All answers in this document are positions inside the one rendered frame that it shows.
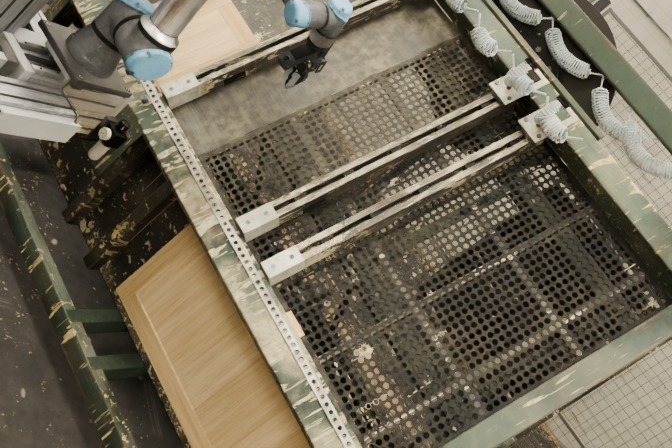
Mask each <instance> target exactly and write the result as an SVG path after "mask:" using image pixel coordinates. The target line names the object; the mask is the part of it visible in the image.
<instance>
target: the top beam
mask: <svg viewBox="0 0 672 448"><path fill-rule="evenodd" d="M436 1H437V2H438V4H439V5H440V6H441V7H442V9H443V10H444V11H445V12H446V14H447V15H448V16H449V18H450V19H451V20H452V21H453V23H454V24H455V25H456V26H457V28H458V29H459V30H460V31H461V33H462V34H463V35H464V36H465V38H466V39H467V40H468V41H469V43H470V44H471V45H472V46H473V48H474V49H475V50H476V51H477V53H478V54H479V55H480V57H481V58H482V59H483V60H484V62H485V63H486V64H487V65H488V67H489V68H490V69H491V70H492V72H493V73H494V74H495V75H496V77H497V78H498V79H499V78H501V77H503V76H505V75H506V73H507V72H508V71H509V70H510V69H511V68H512V53H514V63H515V67H517V66H518V65H519V66H520V64H522V63H525V64H528V63H527V62H526V61H525V59H526V58H528V56H527V55H526V54H525V52H524V51H523V50H522V49H521V48H520V46H519V45H518V44H517V43H516V42H515V40H514V39H513V38H512V37H511V36H510V34H509V33H508V32H507V31H506V29H505V28H504V27H503V26H502V25H501V23H500V22H499V21H498V20H497V19H496V17H495V16H494V15H493V14H492V13H491V11H490V10H489V9H488V8H487V6H486V5H485V4H484V3H483V2H482V0H468V3H467V7H469V8H472V9H476V10H479V12H475V11H471V10H467V9H466V10H465V11H464V12H462V13H455V12H454V11H453V10H452V9H451V8H450V7H449V6H448V5H447V3H446V2H445V0H436ZM479 13H481V18H480V27H484V28H486V30H487V31H488V33H489V35H490V37H491V38H492V39H494V40H496V41H497V43H498V45H497V46H498V49H499V50H511V51H512V52H511V53H508V52H496V54H495V55H494V56H492V57H491V56H490V57H486V56H485V55H483V54H482V53H480V52H479V50H477V49H476V47H475V46H474V43H473V42H472V39H471V35H470V32H471V31H472V30H473V29H474V28H476V27H477V24H478V15H479ZM517 68H518V67H517ZM536 91H540V92H544V93H546V95H542V94H538V93H535V92H531V93H530V94H528V95H527V96H523V97H521V98H519V99H517V101H516V102H517V103H518V104H519V106H520V107H521V108H522V109H523V111H524V112H525V113H526V114H527V116H528V115H530V114H532V113H534V112H535V111H537V110H539V109H541V108H543V107H545V106H546V98H547V96H549V102H548V104H549V103H550V104H551V102H553V101H557V99H556V97H557V96H559V94H558V92H557V91H556V90H555V89H554V88H553V86H552V85H551V84H550V83H549V84H547V85H545V86H543V87H541V88H539V89H537V90H536ZM558 109H559V108H558ZM556 111H557V110H556ZM555 114H556V115H557V117H558V118H559V119H560V120H561V122H562V121H564V120H566V119H568V118H570V117H571V116H570V115H569V114H568V112H567V111H566V110H565V109H564V107H563V106H560V109H559V112H558V111H557V113H555ZM567 132H568V136H570V137H578V138H583V141H582V140H575V139H566V140H565V141H564V142H563V143H555V142H554V141H551V139H549V138H547V137H546V140H547V141H548V142H549V143H550V145H551V146H552V147H553V148H554V150H555V151H556V152H557V153H558V155H559V156H560V157H561V159H562V160H563V161H564V162H565V164H566V165H567V166H568V167H569V169H570V170H571V171H572V172H573V174H574V175H575V176H576V177H577V179H578V180H579V181H580V182H581V184H582V185H583V186H584V187H585V189H586V190H587V191H588V193H589V194H590V195H591V196H592V198H593V199H594V200H595V201H596V203H597V204H598V205H599V206H600V208H601V209H602V210H603V211H604V213H605V214H606V215H607V216H608V218H609V219H610V220H611V221H612V223H613V224H614V225H615V227H616V228H617V229H618V230H619V232H620V233H621V234H622V235H623V237H624V238H625V239H626V240H627V242H628V243H629V244H630V245H631V247H632V248H633V249H634V250H635V252H636V253H637V254H638V255H639V257H640V258H641V259H642V261H643V262H644V263H645V264H646V266H647V267H648V268H649V269H650V271H651V272H652V273H653V274H654V276H655V277H656V278H657V279H658V281H659V282H660V283H661V284H662V286H663V287H664V288H665V289H666V291H667V292H668V293H669V294H670V296H671V297H672V229H671V228H670V226H669V225H668V224H667V223H666V221H665V220H664V219H663V218H662V217H661V215H660V214H659V213H658V212H657V211H656V209H655V208H654V207H653V206H652V205H651V203H650V202H649V201H648V200H647V198H646V197H645V196H644V195H643V194H642V192H641V191H640V190H639V189H638V188H637V186H636V185H635V184H634V183H633V182H632V180H631V179H630V178H629V177H628V176H627V174H626V173H625V172H624V171H623V169H622V168H621V167H620V166H619V165H618V163H617V162H616V161H615V160H614V159H613V157H612V156H611V155H610V154H609V153H608V151H607V150H606V149H605V148H604V146H603V145H602V144H601V143H600V142H599V141H597V140H596V138H595V137H594V136H593V135H592V134H591V132H590V131H589V130H588V129H587V128H586V126H585V125H584V124H583V123H582V121H581V120H579V121H577V122H575V123H573V124H571V125H569V126H567Z"/></svg>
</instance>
